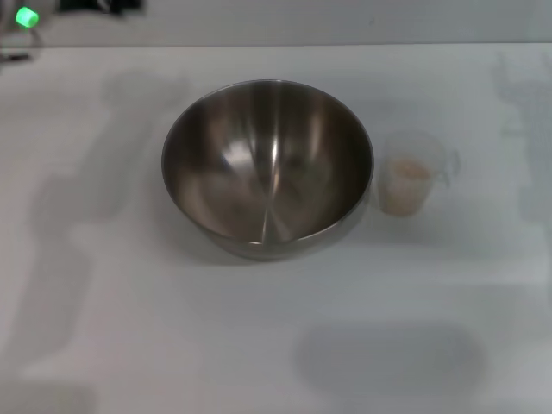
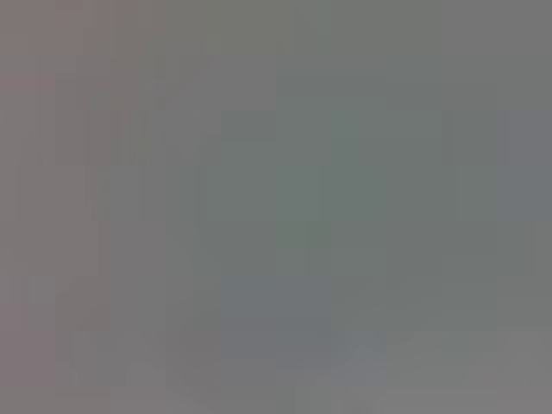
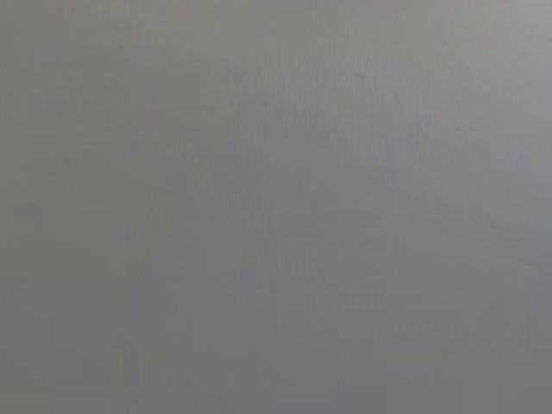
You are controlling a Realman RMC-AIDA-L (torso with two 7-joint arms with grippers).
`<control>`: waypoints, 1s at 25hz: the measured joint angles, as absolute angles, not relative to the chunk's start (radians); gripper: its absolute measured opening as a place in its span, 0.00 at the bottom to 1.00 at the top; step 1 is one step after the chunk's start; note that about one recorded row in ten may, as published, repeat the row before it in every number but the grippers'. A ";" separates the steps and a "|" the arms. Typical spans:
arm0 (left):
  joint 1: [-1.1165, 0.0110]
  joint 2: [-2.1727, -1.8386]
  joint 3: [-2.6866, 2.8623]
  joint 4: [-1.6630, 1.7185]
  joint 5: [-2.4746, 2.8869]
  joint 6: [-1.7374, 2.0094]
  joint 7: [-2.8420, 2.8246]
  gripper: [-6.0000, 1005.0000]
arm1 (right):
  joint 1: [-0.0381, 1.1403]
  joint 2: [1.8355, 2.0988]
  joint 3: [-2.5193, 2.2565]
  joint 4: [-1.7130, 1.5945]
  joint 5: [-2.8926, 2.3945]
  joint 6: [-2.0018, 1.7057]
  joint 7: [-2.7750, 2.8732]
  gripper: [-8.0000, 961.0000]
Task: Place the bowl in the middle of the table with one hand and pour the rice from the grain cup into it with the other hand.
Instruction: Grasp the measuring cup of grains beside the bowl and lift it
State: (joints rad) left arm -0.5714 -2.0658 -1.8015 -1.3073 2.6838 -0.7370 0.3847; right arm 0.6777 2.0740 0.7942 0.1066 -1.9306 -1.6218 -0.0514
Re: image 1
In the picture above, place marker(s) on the clear plastic measuring cup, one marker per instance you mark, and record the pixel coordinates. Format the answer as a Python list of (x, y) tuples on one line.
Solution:
[(440, 151)]

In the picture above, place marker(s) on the left robot arm, green light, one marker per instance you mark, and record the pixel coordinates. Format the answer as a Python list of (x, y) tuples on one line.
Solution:
[(26, 17)]

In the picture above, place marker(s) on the beige rice grains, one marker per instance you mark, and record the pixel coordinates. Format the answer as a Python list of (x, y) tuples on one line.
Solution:
[(405, 185)]

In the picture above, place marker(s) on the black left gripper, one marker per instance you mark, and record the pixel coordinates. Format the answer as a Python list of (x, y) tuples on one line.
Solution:
[(99, 4)]

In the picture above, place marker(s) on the stainless steel mixing bowl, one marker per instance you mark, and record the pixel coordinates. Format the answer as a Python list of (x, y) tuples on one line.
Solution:
[(267, 172)]

